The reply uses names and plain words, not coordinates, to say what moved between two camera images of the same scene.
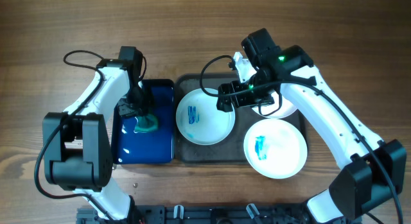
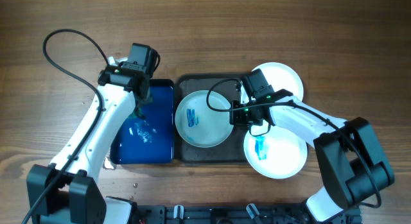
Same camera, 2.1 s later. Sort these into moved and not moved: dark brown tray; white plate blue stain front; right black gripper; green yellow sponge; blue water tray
Moved: right black gripper; green yellow sponge
Not moved: dark brown tray; white plate blue stain front; blue water tray
